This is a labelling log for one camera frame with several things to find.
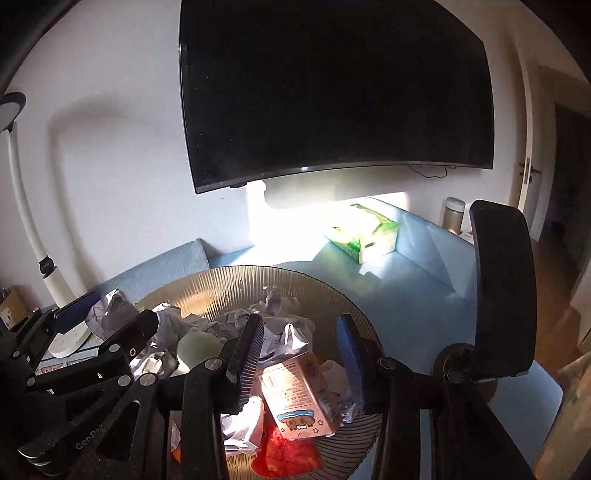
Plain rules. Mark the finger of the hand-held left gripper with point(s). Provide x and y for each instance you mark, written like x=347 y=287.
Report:
x=129 y=334
x=76 y=311

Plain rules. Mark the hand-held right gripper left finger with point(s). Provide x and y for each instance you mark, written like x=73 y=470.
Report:
x=249 y=355

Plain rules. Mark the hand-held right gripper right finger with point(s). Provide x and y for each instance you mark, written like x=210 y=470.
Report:
x=353 y=364

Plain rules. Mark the plush dango skewer toy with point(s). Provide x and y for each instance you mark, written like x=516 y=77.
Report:
x=198 y=348

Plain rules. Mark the pink printed carton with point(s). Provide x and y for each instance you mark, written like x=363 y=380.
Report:
x=295 y=397

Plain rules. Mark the pile of paper balls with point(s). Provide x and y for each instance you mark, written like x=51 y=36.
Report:
x=281 y=302

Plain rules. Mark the ribbed amber waste bin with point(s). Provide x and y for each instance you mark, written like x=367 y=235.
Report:
x=217 y=281

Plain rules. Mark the white desk lamp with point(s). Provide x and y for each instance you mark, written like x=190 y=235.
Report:
x=57 y=286

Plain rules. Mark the brown paper bag pen holder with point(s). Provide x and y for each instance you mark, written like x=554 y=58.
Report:
x=11 y=309

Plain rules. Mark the green tissue box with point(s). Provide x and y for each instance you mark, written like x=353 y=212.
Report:
x=364 y=235

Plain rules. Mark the black chair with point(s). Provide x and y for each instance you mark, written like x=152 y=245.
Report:
x=503 y=286

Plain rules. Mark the grey cylinder container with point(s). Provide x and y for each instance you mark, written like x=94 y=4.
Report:
x=455 y=217

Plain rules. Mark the white door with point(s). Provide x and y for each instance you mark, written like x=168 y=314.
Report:
x=528 y=129

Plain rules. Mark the black wall television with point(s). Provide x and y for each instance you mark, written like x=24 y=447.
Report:
x=332 y=92

